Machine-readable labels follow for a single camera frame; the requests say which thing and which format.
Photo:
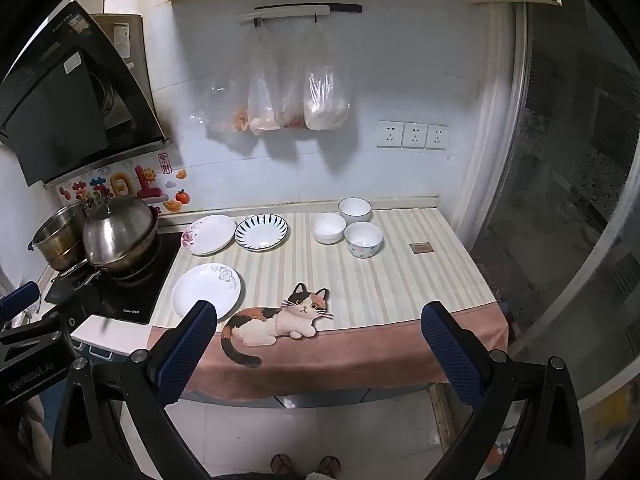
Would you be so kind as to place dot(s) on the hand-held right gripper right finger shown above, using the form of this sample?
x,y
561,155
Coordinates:
x,y
450,355

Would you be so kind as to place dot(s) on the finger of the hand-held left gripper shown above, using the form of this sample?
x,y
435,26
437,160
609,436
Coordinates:
x,y
77,307
17,295

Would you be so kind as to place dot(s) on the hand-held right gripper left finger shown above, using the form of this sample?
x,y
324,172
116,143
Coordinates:
x,y
185,355

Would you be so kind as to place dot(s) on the white bowl blue pattern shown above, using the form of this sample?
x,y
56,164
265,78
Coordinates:
x,y
363,240

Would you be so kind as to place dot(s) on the white bowl dark rim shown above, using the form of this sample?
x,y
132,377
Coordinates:
x,y
354,210

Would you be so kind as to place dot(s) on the black induction cooktop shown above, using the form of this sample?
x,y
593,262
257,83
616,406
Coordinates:
x,y
135,302

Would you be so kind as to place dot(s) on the steel stockpot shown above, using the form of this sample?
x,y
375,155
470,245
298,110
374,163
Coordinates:
x,y
55,240

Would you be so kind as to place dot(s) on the white plate pale flower print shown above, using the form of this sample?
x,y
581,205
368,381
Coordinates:
x,y
202,287

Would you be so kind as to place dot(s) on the steel wok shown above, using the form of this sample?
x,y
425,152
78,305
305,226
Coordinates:
x,y
142,255

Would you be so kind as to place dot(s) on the steel domed lid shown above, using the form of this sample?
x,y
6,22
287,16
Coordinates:
x,y
117,232

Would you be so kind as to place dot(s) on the striped tablecloth with cat print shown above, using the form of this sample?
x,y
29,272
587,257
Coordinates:
x,y
380,300

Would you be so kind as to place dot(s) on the white plate red flower print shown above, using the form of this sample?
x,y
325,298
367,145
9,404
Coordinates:
x,y
207,235

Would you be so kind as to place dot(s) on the person's left foot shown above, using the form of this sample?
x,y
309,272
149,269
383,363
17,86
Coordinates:
x,y
281,462

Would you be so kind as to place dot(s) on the person's foot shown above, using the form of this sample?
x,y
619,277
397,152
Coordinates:
x,y
281,462
329,465

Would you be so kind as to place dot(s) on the white plate dark striped rim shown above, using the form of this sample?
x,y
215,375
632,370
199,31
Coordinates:
x,y
261,232

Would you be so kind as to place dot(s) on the person's right foot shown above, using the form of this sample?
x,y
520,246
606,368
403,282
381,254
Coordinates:
x,y
329,465

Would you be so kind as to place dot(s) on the plain white bowl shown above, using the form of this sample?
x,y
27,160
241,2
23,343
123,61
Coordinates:
x,y
328,228

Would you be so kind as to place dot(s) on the black range hood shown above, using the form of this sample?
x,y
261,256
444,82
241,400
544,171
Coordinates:
x,y
50,110

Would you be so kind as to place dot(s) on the clear plastic bag orange contents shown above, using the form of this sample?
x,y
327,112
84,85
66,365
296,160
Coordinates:
x,y
227,105

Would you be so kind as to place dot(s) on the clear plastic bag pale contents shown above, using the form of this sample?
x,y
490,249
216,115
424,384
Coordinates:
x,y
263,110

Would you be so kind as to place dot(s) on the clear plastic bag red contents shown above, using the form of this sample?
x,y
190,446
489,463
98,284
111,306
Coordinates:
x,y
292,112

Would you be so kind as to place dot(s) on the clear plastic bag white contents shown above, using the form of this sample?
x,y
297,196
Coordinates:
x,y
325,105

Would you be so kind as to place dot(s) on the colourful wall stickers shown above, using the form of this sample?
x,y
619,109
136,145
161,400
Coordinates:
x,y
145,185

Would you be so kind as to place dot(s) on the white wall socket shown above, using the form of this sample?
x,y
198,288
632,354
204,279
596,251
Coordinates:
x,y
390,134
414,135
437,137

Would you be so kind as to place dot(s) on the wall hook rail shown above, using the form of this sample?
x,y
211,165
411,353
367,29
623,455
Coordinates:
x,y
285,13

